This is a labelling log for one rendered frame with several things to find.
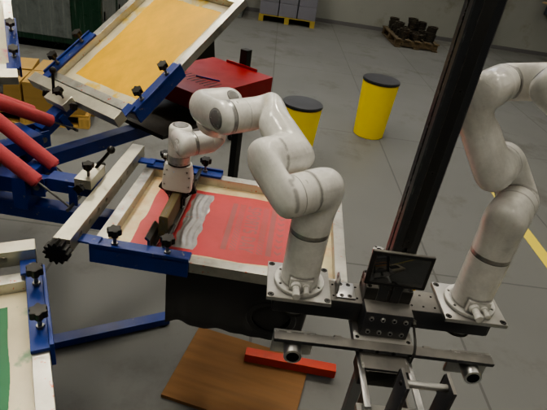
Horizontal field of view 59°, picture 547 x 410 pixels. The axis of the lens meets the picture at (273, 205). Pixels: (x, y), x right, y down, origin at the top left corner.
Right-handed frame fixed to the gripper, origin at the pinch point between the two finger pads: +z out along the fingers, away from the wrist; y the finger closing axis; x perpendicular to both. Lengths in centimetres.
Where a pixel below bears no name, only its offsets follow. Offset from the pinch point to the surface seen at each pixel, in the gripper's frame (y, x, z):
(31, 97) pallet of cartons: -190, 250, 76
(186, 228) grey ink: 5.5, -7.6, 5.3
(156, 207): -8.0, 2.9, 6.1
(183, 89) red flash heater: -21, 91, -8
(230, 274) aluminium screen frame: 24.1, -29.3, 4.3
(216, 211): 13.2, 6.8, 6.0
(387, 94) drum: 128, 349, 51
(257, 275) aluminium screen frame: 32.1, -29.3, 2.9
